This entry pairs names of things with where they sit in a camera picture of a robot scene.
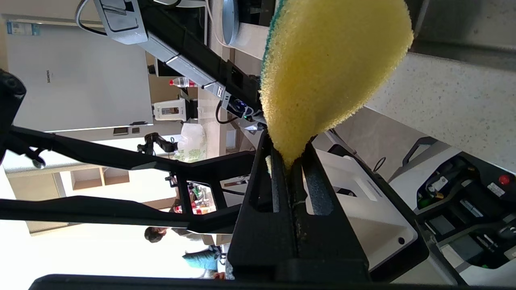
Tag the white robot torso cover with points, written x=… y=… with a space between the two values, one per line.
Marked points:
x=363 y=209

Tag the white round grey-topped appliance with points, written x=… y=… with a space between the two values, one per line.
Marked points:
x=229 y=20

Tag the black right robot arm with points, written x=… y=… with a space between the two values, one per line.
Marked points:
x=100 y=211

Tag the small white box device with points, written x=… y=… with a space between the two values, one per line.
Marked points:
x=169 y=110

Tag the stainless steel sink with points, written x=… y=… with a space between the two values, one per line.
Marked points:
x=463 y=24

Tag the large white cabinet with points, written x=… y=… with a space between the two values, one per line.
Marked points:
x=80 y=80

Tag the yellow green sponge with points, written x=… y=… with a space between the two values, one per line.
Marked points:
x=334 y=60

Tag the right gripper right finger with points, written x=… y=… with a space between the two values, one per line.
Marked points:
x=334 y=241

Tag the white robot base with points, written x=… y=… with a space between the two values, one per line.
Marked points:
x=407 y=181

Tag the red-capped water bottle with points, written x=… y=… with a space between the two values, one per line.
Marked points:
x=183 y=82

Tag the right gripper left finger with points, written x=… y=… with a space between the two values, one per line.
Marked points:
x=262 y=241

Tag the person in teal clothes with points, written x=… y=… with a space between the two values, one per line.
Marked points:
x=155 y=234

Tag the small black background robot arm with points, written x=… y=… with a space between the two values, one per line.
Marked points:
x=155 y=141

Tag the white green-printed plastic bag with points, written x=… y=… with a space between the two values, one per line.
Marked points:
x=192 y=137

